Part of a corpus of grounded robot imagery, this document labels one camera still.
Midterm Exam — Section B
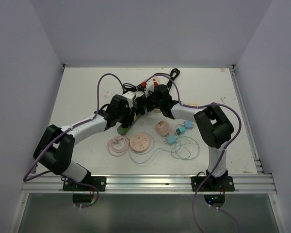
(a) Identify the pink socket cord with plug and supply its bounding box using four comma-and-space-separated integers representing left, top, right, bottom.
106, 136, 131, 157

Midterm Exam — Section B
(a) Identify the black cord of beige strip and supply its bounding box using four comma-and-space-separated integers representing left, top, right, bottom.
164, 68, 180, 89

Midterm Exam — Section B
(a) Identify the light blue thin cable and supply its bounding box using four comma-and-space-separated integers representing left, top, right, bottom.
128, 123, 185, 166

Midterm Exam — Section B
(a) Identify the beige wooden power strip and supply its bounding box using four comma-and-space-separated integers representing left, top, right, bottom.
150, 76, 160, 86

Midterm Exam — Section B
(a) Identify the light blue charger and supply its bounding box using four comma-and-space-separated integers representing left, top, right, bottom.
184, 120, 196, 130

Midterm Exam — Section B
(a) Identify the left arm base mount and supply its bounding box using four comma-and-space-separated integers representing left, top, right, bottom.
61, 175, 107, 192

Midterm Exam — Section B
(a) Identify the aluminium rail frame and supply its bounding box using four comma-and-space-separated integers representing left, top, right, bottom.
21, 174, 276, 194

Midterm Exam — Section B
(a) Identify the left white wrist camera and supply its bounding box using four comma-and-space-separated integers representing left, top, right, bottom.
122, 91, 136, 108

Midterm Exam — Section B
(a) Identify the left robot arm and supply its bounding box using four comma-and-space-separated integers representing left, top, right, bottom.
33, 92, 136, 191

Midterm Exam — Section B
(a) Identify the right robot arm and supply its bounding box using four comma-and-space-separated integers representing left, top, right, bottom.
136, 84, 234, 191

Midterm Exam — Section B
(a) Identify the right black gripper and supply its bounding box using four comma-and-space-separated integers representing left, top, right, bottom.
136, 88, 163, 116

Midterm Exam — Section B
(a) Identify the teal dual usb charger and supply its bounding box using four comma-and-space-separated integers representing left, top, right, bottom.
175, 126, 186, 136

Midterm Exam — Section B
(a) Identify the green power strip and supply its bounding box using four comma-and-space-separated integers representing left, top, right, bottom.
117, 97, 146, 135

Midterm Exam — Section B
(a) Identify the light teal charger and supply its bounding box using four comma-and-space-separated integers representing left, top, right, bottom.
165, 135, 177, 145

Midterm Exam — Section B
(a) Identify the teal thin cable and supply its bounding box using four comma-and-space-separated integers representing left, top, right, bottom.
171, 135, 200, 161

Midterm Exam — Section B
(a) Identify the light pink cube adapter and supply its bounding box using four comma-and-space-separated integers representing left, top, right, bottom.
155, 121, 171, 136

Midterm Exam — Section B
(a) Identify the pink round socket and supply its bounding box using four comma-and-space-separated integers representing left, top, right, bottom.
129, 133, 150, 153

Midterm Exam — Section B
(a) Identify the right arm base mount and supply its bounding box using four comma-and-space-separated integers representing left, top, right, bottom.
191, 171, 235, 192

